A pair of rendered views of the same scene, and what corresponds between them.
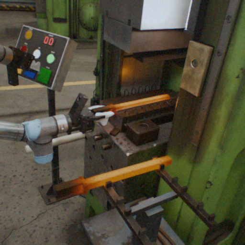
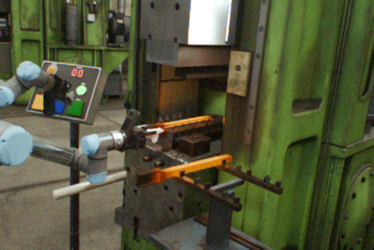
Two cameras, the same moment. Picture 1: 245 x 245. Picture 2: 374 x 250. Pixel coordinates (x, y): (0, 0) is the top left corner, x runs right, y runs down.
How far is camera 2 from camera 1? 0.64 m
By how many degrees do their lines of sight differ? 19
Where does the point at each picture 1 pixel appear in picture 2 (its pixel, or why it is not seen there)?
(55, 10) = not seen: hidden behind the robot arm
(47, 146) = (104, 162)
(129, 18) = (176, 36)
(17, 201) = not seen: outside the picture
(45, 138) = (103, 151)
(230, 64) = (268, 63)
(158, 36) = (199, 52)
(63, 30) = not seen: hidden behind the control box
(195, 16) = (234, 30)
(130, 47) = (178, 61)
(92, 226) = (161, 236)
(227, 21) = (260, 30)
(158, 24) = (201, 39)
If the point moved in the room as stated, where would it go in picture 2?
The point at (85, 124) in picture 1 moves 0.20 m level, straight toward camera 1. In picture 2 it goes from (138, 139) to (150, 156)
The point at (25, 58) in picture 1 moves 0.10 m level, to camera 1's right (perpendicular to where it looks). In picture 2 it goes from (63, 85) to (86, 87)
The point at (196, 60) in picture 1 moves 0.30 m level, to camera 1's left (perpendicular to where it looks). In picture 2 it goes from (239, 64) to (163, 60)
